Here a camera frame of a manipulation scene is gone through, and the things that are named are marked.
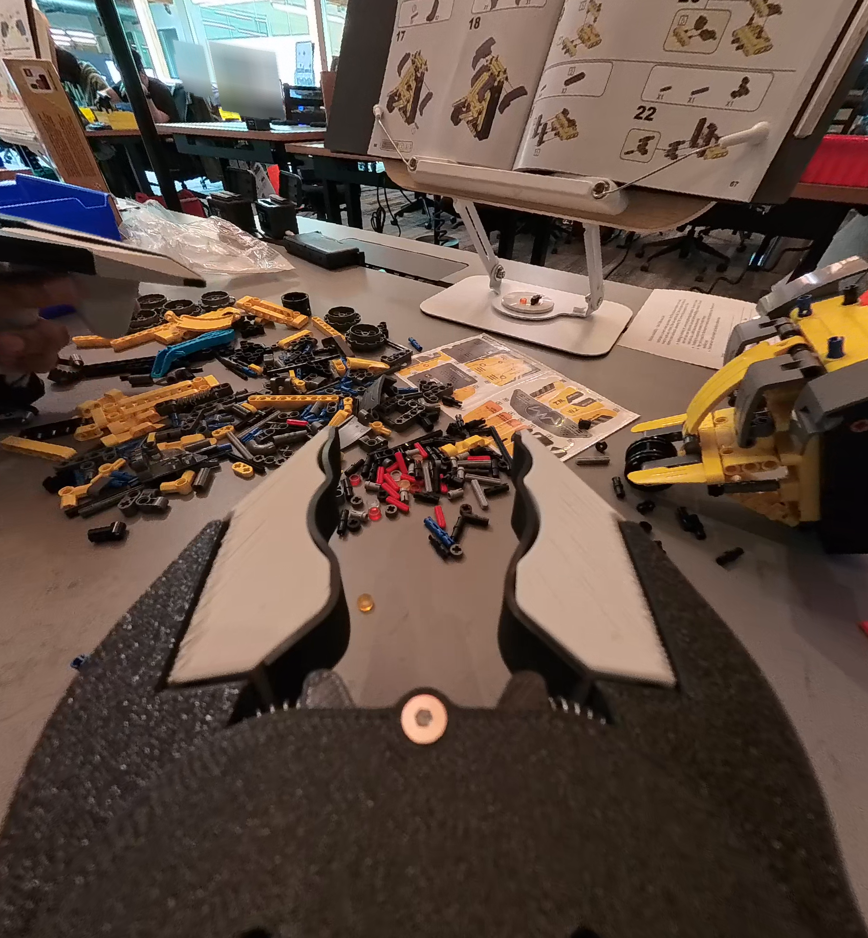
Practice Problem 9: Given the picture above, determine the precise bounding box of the blue storage bin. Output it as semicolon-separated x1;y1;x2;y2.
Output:
0;125;123;243

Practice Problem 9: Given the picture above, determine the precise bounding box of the pile of toy building pieces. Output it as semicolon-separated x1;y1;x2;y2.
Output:
0;289;523;561

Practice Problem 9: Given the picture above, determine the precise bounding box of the black power adapter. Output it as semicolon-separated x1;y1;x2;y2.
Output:
283;231;365;271

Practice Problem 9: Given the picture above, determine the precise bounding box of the brown cardboard box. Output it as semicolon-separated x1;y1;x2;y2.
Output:
1;59;112;195

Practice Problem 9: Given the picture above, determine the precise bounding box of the clear plastic bag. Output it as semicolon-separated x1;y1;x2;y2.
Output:
115;198;296;278

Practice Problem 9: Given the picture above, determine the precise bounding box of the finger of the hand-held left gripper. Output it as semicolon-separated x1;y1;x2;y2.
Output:
0;201;208;288

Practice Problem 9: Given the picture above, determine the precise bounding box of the person's left hand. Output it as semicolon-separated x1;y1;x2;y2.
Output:
0;278;79;385

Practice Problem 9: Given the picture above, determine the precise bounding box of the open instruction booklet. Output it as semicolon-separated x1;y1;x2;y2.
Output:
368;0;864;202

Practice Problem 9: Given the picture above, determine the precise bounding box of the background wooden desk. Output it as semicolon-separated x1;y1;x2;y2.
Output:
86;121;328;221

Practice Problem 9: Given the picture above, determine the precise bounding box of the yellow sticker sheet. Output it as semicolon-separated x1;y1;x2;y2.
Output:
396;333;640;463

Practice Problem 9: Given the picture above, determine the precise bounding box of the white book stand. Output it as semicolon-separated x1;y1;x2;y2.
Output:
324;0;868;358

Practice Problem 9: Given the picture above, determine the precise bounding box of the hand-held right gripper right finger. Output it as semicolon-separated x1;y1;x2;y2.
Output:
499;431;677;690

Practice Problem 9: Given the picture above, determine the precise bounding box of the small black box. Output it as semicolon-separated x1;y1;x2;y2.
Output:
257;196;299;239
207;192;259;235

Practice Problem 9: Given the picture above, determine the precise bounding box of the yellow toy vehicle model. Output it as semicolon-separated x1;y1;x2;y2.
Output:
625;256;868;555

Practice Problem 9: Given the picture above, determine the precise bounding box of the red storage bin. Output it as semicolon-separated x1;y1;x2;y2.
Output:
801;134;868;190

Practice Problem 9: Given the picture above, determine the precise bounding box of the black metal pole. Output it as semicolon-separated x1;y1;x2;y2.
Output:
97;0;182;213

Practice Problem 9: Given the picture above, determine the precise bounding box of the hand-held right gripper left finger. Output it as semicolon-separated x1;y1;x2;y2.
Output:
166;427;350;690

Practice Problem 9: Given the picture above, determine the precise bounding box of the printed paper sheet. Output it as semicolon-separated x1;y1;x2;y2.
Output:
617;288;761;369

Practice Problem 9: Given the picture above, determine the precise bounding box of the black office chair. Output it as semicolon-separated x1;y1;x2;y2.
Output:
639;220;732;276

